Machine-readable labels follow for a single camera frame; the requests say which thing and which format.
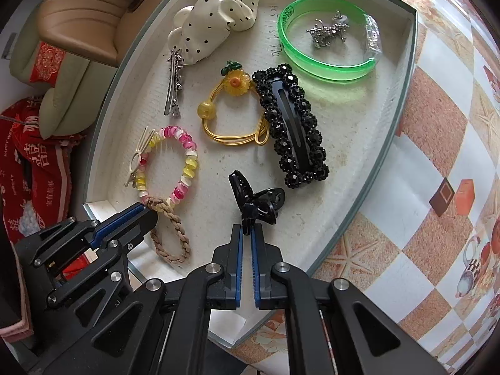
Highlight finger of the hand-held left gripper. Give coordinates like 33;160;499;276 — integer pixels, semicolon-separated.
16;202;159;268
46;222;157;327

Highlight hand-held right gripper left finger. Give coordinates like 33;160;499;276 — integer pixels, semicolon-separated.
39;224;245;375

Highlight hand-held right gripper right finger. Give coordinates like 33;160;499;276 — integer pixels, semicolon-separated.
250;227;446;375

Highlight braided tan hair tie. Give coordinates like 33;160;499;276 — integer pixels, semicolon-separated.
146;195;192;264

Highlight black claw clip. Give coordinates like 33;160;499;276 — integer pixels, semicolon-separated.
228;170;287;235

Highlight silver spiked hair clip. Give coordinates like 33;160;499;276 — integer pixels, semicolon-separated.
164;49;185;118

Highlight white shallow tray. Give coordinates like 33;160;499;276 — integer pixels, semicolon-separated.
81;0;418;348

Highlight green translucent bangle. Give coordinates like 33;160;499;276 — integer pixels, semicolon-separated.
277;0;381;83

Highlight small clear plastic bag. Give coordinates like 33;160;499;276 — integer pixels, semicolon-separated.
362;13;382;62

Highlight red printed blanket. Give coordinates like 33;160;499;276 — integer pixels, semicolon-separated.
0;97;87;243

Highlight black beaded snap clip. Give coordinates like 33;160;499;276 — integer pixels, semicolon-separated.
252;63;330;189

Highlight red embroidered cloth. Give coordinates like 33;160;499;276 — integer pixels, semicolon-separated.
30;42;66;84

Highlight patterned tablecloth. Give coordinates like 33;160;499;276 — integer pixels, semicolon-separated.
230;0;500;375

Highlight beige leather chair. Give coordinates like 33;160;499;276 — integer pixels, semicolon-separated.
35;0;173;67

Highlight cream polka dot scrunchie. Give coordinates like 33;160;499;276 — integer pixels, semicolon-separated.
168;0;262;65

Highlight silver brooch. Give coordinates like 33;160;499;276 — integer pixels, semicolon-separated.
306;11;349;49

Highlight pink yellow beaded bracelet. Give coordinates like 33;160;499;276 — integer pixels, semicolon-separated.
125;125;199;206

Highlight yellow flower hair tie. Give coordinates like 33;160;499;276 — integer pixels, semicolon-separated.
197;61;271;148

